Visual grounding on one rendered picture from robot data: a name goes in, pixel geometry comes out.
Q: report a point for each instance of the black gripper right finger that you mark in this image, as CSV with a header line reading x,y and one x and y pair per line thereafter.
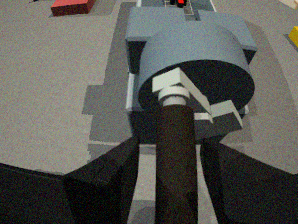
x,y
246,191

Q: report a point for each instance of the yellow block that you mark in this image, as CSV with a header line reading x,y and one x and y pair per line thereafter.
x,y
294,35

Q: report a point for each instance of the red rectangular block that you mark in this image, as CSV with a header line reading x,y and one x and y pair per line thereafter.
x,y
70,7

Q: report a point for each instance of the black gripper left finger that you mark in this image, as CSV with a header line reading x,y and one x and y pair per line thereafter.
x,y
101,192

